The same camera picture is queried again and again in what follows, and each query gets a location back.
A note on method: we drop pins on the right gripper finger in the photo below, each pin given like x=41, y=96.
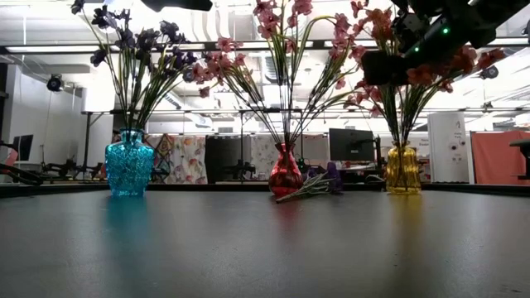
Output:
x=385, y=68

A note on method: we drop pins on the white cabinet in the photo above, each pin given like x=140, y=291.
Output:
x=449, y=136

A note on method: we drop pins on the yellow glass vase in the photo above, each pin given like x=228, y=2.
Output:
x=402, y=169

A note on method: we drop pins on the black computer monitor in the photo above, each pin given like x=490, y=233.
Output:
x=352, y=145

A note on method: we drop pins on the black panel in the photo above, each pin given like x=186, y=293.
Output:
x=223, y=155

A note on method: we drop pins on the pink artificial flower bunch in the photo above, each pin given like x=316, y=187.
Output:
x=225, y=43
x=341, y=25
x=269, y=18

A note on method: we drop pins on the floral pattern curtain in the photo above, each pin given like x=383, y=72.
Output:
x=186, y=159

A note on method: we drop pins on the orange artificial flower bunch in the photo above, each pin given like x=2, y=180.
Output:
x=374, y=109
x=422, y=74
x=379, y=18

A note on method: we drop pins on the small black monitor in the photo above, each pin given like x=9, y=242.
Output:
x=24, y=147

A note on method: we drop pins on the purple artificial flower bunch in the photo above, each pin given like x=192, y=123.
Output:
x=100, y=17
x=314, y=186
x=169, y=29

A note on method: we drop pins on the black round lamp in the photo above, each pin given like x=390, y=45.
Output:
x=489, y=72
x=54, y=83

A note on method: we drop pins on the orange partition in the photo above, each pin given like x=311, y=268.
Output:
x=497, y=159

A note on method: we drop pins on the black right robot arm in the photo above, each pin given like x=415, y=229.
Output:
x=497, y=16

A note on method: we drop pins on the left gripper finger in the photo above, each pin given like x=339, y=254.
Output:
x=178, y=5

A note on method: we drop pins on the red glass vase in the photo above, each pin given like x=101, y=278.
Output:
x=285, y=174

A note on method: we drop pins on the blue glass vase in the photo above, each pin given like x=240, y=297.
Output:
x=129, y=165

